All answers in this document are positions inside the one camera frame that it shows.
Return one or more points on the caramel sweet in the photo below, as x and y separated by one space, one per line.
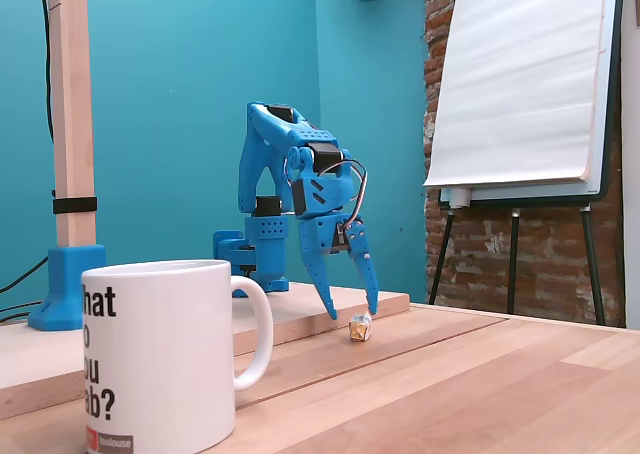
360 329

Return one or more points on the white printed mug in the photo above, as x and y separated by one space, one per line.
175 349

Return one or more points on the flipchart easel with paper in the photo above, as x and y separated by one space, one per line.
525 74

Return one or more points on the wooden base board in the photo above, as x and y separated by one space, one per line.
40 349

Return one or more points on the blue printed post base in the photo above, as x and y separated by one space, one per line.
65 284

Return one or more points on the wooden post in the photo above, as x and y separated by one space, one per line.
70 124

